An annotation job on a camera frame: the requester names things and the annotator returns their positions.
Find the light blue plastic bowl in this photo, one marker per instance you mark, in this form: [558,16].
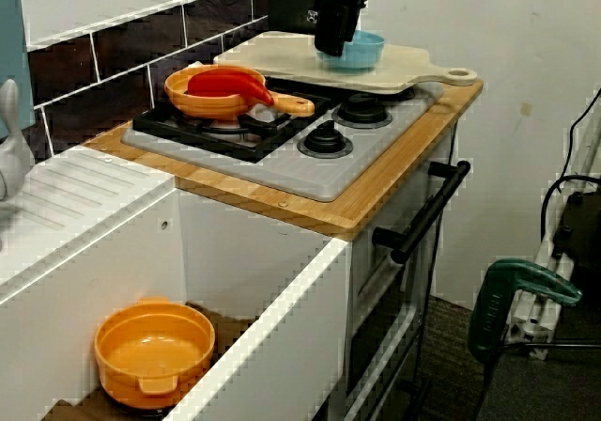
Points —
[361,54]

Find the red toy chili pepper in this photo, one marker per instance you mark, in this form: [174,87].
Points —
[220,82]

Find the light wooden cutting board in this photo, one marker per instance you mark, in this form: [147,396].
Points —
[282,59]

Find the black stove knob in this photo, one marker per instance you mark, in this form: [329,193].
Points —
[361,111]
[324,141]

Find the orange toy frying pan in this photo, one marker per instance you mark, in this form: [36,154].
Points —
[211,106]

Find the grey toy stove plate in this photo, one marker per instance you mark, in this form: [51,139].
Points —
[305,176]

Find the black burner grate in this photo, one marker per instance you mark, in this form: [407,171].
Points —
[188,129]

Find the white oven door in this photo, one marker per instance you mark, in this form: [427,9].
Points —
[371,289]

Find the dark equipment box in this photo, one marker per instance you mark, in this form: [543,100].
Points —
[582,223]

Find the green power drill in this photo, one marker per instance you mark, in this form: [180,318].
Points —
[493,308]

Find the white toy sink unit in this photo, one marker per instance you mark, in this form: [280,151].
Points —
[94,233]

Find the grey toy faucet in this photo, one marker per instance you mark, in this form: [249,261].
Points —
[11,158]

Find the orange toy pot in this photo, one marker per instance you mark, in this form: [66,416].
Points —
[150,346]

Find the aluminium frame rail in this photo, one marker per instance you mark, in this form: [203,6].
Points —
[540,299]

